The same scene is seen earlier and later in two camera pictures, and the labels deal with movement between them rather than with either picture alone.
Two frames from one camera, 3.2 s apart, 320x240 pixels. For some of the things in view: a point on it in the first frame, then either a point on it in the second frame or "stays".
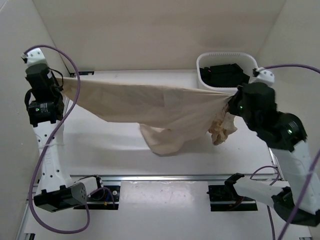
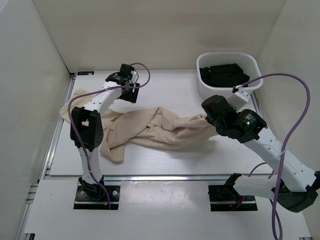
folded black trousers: x=224 y=75 stays
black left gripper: x=59 y=89 -> x=130 y=96
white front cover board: x=158 y=210 stays
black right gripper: x=233 y=100 -> x=210 y=121
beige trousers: x=169 y=116 -> x=156 y=126
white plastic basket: x=246 y=60 stays
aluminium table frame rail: x=236 y=177 stays
